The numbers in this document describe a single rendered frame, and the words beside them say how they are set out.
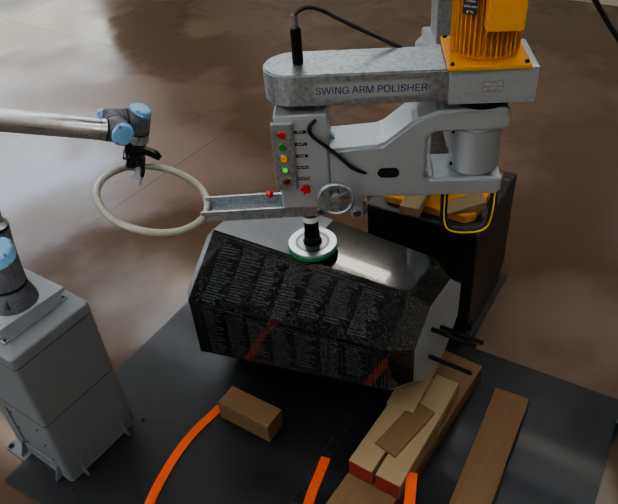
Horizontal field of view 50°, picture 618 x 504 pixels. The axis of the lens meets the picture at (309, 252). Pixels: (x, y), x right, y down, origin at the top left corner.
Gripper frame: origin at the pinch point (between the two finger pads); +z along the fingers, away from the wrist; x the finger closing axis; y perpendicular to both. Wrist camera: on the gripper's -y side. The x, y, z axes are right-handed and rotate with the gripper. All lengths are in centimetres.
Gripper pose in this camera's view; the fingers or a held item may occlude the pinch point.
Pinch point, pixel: (139, 178)
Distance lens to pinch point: 311.7
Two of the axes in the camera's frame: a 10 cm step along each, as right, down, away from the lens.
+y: -8.7, 1.3, -4.8
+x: 4.3, 6.6, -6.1
